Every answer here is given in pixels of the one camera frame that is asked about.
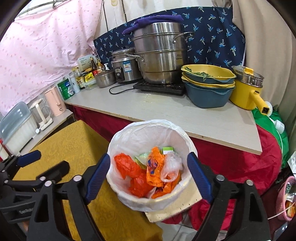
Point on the white spray bottle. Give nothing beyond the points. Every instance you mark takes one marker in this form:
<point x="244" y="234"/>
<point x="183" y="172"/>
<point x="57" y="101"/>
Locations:
<point x="74" y="83"/>

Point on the red plastic bag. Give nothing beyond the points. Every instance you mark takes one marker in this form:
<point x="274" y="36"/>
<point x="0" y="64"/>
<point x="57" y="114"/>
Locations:
<point x="138" y="180"/>

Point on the blue yellow stacked basins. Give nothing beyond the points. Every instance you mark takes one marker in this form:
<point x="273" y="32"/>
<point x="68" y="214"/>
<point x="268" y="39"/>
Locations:
<point x="208" y="86"/>

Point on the dark soy sauce bottle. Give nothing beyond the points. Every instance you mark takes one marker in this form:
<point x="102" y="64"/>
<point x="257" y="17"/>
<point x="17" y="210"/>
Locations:
<point x="79" y="78"/>

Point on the small steel pot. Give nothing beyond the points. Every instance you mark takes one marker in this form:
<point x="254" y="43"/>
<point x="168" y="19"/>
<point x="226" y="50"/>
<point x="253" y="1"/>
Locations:
<point x="105" y="78"/>

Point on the dish rack with grey lid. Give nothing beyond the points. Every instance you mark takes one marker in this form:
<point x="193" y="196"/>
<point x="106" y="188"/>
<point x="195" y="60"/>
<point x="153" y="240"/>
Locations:
<point x="18" y="127"/>

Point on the yellow patterned tablecloth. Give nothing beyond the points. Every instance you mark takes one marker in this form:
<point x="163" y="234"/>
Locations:
<point x="82" y="147"/>

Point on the orange printed plastic bag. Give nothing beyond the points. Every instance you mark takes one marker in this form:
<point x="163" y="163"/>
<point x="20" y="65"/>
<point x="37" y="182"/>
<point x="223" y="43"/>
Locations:
<point x="155" y="164"/>

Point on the green white box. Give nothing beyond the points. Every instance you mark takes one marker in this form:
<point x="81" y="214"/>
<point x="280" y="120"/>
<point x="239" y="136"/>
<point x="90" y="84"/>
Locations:
<point x="65" y="88"/>

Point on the red cloth under counter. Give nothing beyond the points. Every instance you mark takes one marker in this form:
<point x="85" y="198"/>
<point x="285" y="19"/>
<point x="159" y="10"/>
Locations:
<point x="235" y="165"/>

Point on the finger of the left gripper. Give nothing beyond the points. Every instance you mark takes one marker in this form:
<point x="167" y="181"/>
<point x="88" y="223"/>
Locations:
<point x="54" y="174"/>
<point x="11" y="165"/>

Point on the black induction cooker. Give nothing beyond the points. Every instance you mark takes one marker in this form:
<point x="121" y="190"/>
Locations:
<point x="174" y="89"/>

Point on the pink dotted cloth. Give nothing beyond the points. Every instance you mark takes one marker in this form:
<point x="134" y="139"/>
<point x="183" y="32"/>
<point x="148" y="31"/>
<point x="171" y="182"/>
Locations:
<point x="38" y="50"/>

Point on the white glass electric kettle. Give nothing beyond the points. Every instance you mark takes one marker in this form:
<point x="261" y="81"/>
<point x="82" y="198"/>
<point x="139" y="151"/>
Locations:
<point x="41" y="113"/>

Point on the yellow green apple plastic bag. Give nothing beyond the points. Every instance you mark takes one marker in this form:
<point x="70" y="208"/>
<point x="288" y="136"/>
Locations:
<point x="141" y="160"/>

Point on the pink electric kettle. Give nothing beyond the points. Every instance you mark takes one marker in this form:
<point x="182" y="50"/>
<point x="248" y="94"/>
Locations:
<point x="55" y="101"/>

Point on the pale box on counter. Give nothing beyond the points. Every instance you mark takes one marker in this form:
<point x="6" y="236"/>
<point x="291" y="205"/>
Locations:
<point x="84" y="63"/>

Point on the silver rice cooker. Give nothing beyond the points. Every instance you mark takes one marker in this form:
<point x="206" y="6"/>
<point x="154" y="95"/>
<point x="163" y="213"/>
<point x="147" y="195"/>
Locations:
<point x="125" y="66"/>

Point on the white lined trash bin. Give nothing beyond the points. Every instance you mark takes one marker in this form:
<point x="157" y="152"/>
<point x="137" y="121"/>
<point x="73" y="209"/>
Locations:
<point x="139" y="138"/>

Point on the green carton pack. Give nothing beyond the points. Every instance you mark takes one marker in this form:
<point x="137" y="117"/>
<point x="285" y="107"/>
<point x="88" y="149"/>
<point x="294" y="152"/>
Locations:
<point x="166" y="150"/>

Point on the large steel steamer pot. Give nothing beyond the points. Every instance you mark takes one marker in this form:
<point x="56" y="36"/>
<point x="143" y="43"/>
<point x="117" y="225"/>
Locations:
<point x="161" y="51"/>

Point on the navy patterned cloth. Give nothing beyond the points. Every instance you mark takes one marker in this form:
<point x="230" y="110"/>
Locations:
<point x="216" y="40"/>

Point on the clear plastic bag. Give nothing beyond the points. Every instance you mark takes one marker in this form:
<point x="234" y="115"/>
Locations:
<point x="172" y="166"/>

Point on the yellow handled pot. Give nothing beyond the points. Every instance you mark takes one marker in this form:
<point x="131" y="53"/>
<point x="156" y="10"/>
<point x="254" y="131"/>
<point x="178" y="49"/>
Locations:
<point x="248" y="85"/>

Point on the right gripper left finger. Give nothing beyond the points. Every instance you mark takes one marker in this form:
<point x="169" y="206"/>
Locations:
<point x="48" y="221"/>

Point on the yellow seasoning packet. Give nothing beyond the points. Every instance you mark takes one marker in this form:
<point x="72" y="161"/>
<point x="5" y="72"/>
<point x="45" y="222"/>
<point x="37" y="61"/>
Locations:
<point x="88" y="77"/>

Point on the purple cloth on pot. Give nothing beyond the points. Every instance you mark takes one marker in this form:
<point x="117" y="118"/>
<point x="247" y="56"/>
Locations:
<point x="143" y="22"/>

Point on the pink basket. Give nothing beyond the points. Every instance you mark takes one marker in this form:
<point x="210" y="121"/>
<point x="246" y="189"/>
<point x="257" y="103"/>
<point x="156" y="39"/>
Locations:
<point x="285" y="203"/>

